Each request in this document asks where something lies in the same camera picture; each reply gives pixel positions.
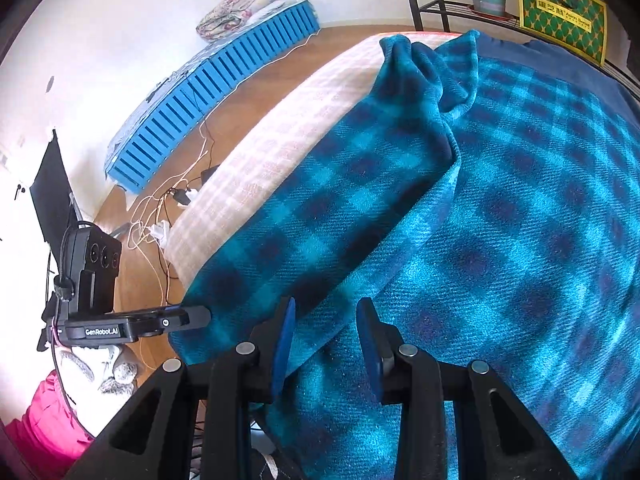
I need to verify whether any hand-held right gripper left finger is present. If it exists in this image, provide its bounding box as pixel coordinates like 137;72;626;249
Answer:
65;296;306;480

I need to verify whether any blue patterned thin mat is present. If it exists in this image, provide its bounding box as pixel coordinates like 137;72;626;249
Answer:
106;7;283;161

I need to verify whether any white power strip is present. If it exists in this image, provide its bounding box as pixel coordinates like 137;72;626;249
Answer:
148;220;174;247

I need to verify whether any black flat panel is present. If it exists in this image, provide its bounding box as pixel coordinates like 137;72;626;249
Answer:
29;129;77;247

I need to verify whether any blue slatted crate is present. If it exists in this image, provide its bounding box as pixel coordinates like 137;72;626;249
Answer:
104;0;322;196

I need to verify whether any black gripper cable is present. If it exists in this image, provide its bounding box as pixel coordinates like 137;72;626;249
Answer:
37;305;82;411

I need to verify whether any person's left hand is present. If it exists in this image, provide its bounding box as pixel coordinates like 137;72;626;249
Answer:
59;346;147;397

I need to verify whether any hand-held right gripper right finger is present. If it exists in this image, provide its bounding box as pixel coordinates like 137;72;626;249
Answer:
356;297;581;480

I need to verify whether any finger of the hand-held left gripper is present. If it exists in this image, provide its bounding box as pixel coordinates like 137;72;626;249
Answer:
131;304;212;337

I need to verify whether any white cable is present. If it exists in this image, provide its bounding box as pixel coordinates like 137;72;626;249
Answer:
126;102;213;308

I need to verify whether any bed with checked sheet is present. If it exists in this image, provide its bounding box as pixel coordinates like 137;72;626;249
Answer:
164;30;467;295

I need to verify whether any floral fabric bundle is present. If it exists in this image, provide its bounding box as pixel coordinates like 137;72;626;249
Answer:
196;0;279;42

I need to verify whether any white folded cloth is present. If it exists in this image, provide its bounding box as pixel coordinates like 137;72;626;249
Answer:
247;0;294;24

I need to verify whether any blue plaid fleece jacket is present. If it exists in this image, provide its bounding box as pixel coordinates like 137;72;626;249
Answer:
167;29;640;480

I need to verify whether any black metal clothes rack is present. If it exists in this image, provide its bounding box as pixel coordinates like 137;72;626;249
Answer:
408;0;640;88

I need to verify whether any green yellow patterned box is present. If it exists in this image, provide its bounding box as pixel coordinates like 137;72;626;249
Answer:
513;0;609;66

